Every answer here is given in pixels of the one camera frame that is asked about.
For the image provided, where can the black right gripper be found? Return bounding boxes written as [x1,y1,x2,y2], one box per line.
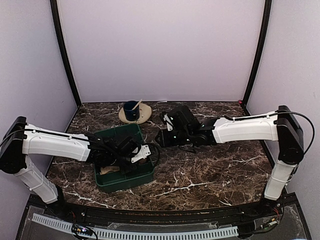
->
[155,128,193,147]

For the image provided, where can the striped cream red sock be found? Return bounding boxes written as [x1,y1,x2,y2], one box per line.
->
[99,166,120,175]

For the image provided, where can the tan brown sock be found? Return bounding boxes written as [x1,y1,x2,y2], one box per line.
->
[138,158,149,165]

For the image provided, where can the green plastic divided tray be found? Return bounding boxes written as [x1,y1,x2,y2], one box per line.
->
[94,124,155,193]

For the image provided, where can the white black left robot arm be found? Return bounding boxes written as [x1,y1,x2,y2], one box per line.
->
[0,116,150,218]

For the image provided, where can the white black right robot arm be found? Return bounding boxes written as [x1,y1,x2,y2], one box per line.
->
[155,105,310,217]

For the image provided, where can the cream ceramic saucer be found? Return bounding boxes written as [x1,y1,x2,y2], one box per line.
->
[118,102,153,125]

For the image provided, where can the blue enamel mug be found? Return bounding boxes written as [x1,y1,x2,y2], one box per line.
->
[123,100,140,122]

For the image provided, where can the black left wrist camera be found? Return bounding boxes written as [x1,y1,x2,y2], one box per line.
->
[130,144,153,164]

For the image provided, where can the white slotted cable duct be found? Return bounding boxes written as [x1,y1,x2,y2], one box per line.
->
[31,213,239,240]

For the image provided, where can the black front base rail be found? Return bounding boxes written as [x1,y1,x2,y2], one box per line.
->
[24,194,301,227]

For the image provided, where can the black left corner post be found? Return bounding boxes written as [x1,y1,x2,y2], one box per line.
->
[49,0,82,108]

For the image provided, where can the black corner post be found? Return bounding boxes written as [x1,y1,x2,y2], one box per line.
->
[241,0,273,109]
[49,0,82,108]

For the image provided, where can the black right corner post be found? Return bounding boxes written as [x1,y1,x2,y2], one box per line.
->
[241,0,273,109]

